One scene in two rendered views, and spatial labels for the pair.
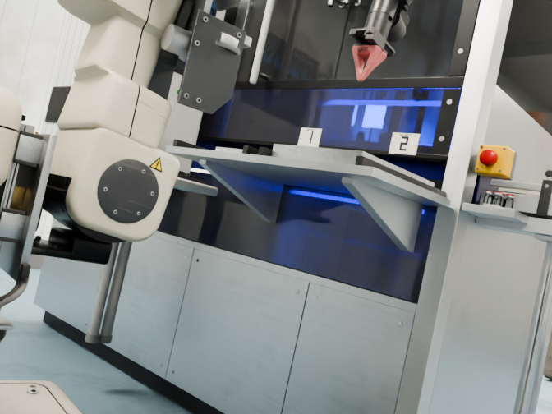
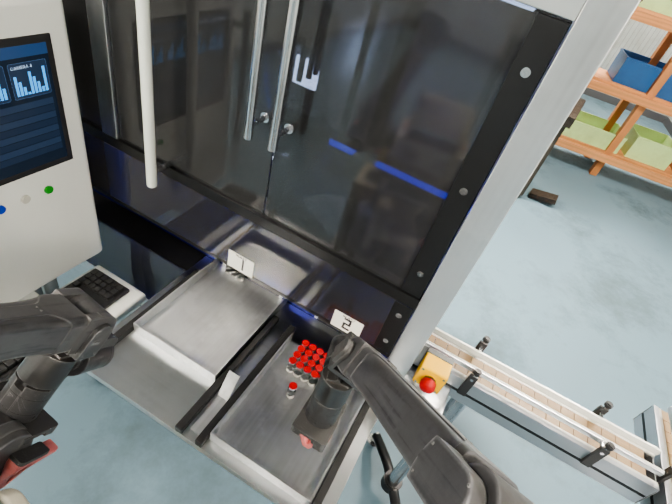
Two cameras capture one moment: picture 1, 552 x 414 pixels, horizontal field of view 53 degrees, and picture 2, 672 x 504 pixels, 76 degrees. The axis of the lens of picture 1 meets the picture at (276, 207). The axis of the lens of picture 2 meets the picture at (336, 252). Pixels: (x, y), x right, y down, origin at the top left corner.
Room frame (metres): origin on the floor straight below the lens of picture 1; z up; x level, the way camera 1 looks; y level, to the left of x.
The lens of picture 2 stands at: (0.91, 0.10, 1.87)
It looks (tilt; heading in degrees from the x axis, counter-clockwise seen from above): 40 degrees down; 333
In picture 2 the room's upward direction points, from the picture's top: 18 degrees clockwise
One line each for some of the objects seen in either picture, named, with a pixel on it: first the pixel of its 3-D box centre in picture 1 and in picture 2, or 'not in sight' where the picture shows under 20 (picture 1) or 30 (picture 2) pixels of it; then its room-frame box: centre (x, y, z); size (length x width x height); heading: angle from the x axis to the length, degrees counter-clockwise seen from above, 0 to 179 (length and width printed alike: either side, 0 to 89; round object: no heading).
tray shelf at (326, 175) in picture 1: (310, 178); (251, 365); (1.53, -0.08, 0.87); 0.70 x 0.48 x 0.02; 48
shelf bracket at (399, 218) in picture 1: (380, 218); not in sight; (1.35, -0.26, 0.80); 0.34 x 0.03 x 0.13; 138
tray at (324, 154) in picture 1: (355, 170); (298, 408); (1.38, -0.17, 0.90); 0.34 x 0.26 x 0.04; 137
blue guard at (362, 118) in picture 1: (213, 112); (104, 167); (2.10, 0.31, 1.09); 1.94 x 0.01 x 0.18; 48
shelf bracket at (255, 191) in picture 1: (240, 193); not in sight; (1.69, 0.12, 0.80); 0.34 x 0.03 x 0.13; 138
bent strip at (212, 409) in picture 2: not in sight; (215, 401); (1.42, 0.02, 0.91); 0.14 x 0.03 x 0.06; 138
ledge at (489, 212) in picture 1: (497, 214); (425, 387); (1.41, -0.55, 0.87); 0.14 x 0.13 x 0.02; 138
